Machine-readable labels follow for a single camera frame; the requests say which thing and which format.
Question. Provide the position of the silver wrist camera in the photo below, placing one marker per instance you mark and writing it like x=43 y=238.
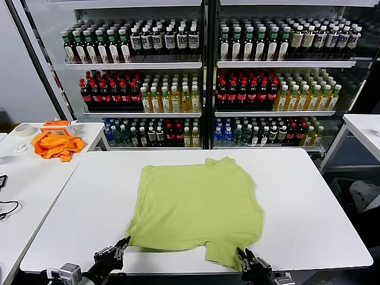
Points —
x=283 y=279
x=69 y=273

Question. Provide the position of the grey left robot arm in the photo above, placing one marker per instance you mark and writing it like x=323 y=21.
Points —
x=89 y=276

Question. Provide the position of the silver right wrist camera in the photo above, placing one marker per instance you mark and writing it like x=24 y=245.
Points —
x=283 y=279

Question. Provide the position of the yellow tea bottle green label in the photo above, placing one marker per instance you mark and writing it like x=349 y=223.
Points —
x=145 y=102
x=309 y=136
x=312 y=102
x=291 y=102
x=187 y=137
x=318 y=136
x=280 y=102
x=333 y=101
x=195 y=102
x=185 y=102
x=175 y=102
x=165 y=102
x=323 y=102
x=302 y=102
x=195 y=137
x=155 y=102

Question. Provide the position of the dark bottle white blue label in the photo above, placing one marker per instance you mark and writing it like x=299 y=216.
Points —
x=156 y=41
x=354 y=40
x=169 y=41
x=343 y=40
x=146 y=41
x=331 y=40
x=319 y=40
x=193 y=41
x=181 y=41
x=135 y=41

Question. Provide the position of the orange and white box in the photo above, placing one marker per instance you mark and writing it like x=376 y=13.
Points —
x=58 y=127

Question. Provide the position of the blue water bottle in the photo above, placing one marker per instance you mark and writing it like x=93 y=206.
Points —
x=218 y=135
x=108 y=133
x=228 y=135

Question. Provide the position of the white side table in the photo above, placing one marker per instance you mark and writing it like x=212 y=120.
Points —
x=362 y=130
x=89 y=130

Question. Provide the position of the small white plastic piece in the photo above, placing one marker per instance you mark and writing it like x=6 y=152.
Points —
x=20 y=147

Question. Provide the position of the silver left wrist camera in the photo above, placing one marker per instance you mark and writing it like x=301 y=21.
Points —
x=69 y=273

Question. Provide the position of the yellow-green t-shirt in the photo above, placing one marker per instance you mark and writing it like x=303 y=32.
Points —
x=193 y=207

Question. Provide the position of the dark bottle beige label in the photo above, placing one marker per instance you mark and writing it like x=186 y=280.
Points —
x=308 y=40
x=295 y=40

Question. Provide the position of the grey fabric bundle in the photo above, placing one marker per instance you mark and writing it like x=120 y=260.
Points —
x=365 y=193

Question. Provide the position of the dark tea bottle green cap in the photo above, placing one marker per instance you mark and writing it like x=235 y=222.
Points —
x=273 y=47
x=236 y=47
x=224 y=47
x=284 y=47
x=249 y=47
x=90 y=50
x=125 y=50
x=79 y=50
x=261 y=47
x=69 y=50
x=113 y=50
x=101 y=50

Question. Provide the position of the white beverage shelf unit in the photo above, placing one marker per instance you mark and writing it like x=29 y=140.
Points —
x=133 y=66
x=285 y=63

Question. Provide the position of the cola bottle red cap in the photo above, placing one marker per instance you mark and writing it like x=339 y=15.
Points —
x=115 y=96
x=252 y=95
x=272 y=95
x=105 y=96
x=125 y=96
x=96 y=96
x=242 y=95
x=169 y=135
x=291 y=133
x=135 y=96
x=300 y=132
x=179 y=135
x=86 y=96
x=262 y=95
x=222 y=95
x=231 y=95

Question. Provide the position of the black framed glass door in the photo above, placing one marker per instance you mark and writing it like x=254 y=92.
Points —
x=39 y=59

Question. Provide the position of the crumpled orange cloth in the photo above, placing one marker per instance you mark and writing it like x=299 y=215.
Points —
x=56 y=145

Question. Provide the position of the green tinted water bottle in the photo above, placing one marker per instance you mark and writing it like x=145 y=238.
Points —
x=246 y=135
x=237 y=135
x=117 y=135
x=125 y=135

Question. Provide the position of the small dark bottle white cap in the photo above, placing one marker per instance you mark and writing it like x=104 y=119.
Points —
x=152 y=135
x=264 y=135
x=273 y=133
x=143 y=136
x=134 y=136
x=160 y=135
x=256 y=136
x=282 y=133

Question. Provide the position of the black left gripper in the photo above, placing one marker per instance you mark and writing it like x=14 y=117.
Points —
x=108 y=258

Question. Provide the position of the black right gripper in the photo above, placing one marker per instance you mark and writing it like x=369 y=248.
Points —
x=256 y=271

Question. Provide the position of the beige masking tape roll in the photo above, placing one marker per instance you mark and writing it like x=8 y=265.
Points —
x=25 y=135

